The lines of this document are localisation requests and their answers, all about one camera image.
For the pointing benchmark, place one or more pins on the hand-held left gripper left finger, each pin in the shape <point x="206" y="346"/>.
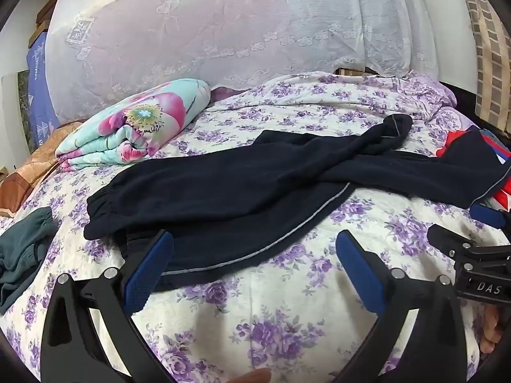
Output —
<point x="147" y="273"/>

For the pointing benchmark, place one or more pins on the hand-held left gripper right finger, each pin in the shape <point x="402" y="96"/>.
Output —
<point x="361" y="273"/>

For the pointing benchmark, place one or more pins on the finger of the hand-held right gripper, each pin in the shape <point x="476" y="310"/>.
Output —
<point x="451" y="240"/>
<point x="488" y="215"/>

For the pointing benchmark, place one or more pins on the navy pants with grey piping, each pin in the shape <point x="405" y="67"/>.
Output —
<point x="239" y="191"/>

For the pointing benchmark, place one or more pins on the dark green pants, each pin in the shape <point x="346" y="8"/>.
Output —
<point x="20" y="255"/>

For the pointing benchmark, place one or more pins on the person's right hand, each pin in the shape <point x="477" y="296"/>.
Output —
<point x="492" y="331"/>

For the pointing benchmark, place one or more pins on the person's left hand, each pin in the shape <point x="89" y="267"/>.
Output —
<point x="251" y="377"/>

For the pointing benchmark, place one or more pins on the red and blue cloth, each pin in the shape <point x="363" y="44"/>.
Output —
<point x="447" y="143"/>

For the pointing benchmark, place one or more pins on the purple floral bedsheet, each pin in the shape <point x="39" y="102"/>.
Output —
<point x="279" y="319"/>

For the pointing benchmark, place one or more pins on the folded floral blanket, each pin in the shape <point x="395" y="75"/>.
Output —
<point x="131" y="127"/>

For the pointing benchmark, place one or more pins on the brown satin pillow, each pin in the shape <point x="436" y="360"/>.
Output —
<point x="32" y="167"/>

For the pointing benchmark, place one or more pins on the beige checked cloth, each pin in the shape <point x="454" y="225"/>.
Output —
<point x="489" y="40"/>

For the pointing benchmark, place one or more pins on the blue printed board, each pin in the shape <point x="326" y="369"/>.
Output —
<point x="42" y="95"/>

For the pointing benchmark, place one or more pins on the white lace cloth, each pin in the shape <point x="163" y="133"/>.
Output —
<point x="223" y="32"/>

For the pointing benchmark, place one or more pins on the wooden board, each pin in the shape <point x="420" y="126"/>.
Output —
<point x="42" y="24"/>

